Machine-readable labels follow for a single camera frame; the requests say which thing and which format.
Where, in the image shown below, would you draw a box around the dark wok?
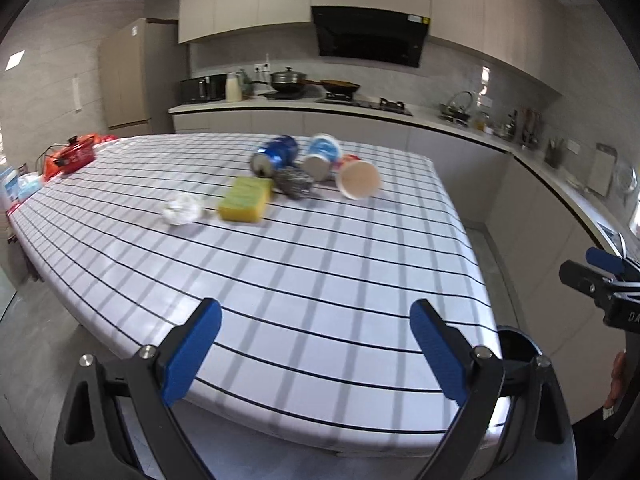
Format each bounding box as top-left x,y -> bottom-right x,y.
305,78 -> 361,96

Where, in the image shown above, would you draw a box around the person's right hand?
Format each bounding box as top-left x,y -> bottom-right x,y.
604,351 -> 628,409

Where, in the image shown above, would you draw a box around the blue tissue pack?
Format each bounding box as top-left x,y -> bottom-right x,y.
0,167 -> 43,208

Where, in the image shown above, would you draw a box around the red basket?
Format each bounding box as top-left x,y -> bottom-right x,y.
42,133 -> 97,181

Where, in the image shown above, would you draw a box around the clear plastic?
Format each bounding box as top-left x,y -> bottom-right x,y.
160,194 -> 203,226

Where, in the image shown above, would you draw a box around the black cooking pot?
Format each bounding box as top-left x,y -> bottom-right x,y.
270,66 -> 307,95

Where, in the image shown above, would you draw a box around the white round strainer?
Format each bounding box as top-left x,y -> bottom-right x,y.
612,160 -> 638,196

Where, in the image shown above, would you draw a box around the white cutting board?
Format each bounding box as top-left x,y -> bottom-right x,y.
586,143 -> 617,197

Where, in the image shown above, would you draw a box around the black utensil holder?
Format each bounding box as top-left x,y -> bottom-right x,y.
544,139 -> 566,170

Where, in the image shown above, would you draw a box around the yellow green sponge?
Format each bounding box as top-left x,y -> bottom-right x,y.
218,176 -> 273,223

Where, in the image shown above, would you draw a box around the steel utensil rack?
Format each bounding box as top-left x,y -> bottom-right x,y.
517,107 -> 541,150

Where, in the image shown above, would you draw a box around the black microwave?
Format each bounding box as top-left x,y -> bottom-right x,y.
179,74 -> 228,104

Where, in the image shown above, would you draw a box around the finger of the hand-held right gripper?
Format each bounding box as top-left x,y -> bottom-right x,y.
559,259 -> 626,306
586,247 -> 640,273

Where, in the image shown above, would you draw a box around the red white paper cup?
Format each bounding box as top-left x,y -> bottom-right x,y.
334,154 -> 382,201

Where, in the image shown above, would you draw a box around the black gas stove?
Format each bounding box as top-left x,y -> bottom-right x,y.
315,92 -> 415,117

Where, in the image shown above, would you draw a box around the beige refrigerator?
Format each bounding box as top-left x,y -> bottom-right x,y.
97,17 -> 180,138

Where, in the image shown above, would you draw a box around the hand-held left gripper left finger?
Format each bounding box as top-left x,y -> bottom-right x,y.
52,297 -> 222,480

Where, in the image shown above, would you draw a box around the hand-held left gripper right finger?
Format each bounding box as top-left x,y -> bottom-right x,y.
409,298 -> 576,480

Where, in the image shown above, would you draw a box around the black bucket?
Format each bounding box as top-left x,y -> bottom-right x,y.
496,326 -> 543,401

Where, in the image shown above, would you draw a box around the table with checkered cloth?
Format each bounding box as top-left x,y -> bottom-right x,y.
7,132 -> 503,453

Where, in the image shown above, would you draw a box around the black range hood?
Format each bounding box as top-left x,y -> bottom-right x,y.
311,6 -> 432,68

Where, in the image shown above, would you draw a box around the steel wool scrubber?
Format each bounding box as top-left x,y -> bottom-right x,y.
274,166 -> 316,202

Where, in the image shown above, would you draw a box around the blue soda can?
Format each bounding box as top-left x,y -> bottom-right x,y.
250,135 -> 300,179

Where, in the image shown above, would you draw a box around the beige upper cabinets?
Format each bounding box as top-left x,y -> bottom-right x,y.
177,0 -> 566,98

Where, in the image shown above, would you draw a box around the blue white plastic cup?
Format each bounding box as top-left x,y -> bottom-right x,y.
301,133 -> 343,182

